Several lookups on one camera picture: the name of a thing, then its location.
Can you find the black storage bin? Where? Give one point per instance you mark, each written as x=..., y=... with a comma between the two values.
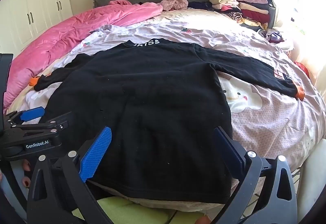
x=272, y=16

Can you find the crumpled purple garment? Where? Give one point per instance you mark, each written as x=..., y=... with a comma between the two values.
x=273, y=35

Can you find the pink quilt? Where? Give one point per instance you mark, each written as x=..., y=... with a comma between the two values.
x=63, y=33

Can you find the lilac printed bed sheet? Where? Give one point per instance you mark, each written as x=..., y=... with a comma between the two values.
x=267, y=122

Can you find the dark navy garment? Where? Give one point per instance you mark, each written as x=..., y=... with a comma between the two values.
x=201, y=5

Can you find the green cloth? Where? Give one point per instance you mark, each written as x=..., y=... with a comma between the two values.
x=122, y=211

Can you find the white wardrobe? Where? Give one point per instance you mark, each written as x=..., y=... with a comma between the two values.
x=33, y=5

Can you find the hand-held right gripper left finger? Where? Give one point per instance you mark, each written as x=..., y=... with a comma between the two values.
x=96, y=152

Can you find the person's left hand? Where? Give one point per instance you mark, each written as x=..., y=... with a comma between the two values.
x=26, y=165

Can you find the red cloth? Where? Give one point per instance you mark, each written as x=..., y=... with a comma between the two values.
x=301, y=66

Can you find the white bed frame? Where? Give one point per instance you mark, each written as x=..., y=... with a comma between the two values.
x=313, y=175

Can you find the black sweatshirt with orange cuffs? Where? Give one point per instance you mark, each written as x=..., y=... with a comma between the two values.
x=152, y=99

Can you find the fluffy pink garment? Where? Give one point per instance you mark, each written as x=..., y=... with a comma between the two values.
x=175, y=1

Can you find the orange object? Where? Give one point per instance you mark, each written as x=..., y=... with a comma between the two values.
x=203, y=220

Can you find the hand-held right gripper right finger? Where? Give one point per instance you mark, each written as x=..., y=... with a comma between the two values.
x=229, y=150

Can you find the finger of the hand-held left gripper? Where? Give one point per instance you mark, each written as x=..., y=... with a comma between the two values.
x=31, y=113
x=59, y=122

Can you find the beige bed sheet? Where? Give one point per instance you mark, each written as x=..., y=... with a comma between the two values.
x=193, y=16

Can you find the stack of folded clothes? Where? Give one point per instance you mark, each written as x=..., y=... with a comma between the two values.
x=242, y=10

